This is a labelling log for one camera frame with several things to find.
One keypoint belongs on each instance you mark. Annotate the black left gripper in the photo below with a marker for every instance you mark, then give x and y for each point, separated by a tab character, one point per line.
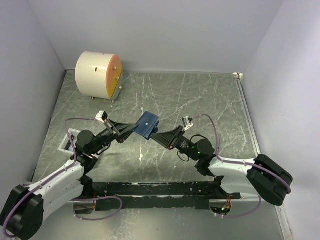
125	130

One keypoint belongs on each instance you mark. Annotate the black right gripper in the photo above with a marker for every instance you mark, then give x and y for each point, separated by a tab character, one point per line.
169	139

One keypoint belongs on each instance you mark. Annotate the blue leather card holder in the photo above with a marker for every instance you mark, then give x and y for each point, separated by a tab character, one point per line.
147	125

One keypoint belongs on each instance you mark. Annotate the white plastic card tray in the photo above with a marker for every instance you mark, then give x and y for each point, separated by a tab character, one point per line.
65	146

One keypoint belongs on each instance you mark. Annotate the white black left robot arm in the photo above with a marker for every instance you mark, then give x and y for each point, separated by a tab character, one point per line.
27	207

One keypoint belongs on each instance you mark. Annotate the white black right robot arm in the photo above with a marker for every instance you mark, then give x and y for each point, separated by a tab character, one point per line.
256	176

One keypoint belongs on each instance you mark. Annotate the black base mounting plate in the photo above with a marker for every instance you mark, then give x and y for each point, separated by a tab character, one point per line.
149	195

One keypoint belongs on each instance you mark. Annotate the white round mini drawer cabinet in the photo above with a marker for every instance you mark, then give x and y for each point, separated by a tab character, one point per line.
99	75

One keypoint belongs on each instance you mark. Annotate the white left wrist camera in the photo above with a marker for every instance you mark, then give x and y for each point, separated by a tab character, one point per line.
102	116

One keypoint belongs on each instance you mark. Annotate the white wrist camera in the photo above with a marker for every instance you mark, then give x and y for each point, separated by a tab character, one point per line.
102	116
187	123

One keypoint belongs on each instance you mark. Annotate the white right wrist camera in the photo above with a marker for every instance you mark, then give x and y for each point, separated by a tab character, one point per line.
187	123

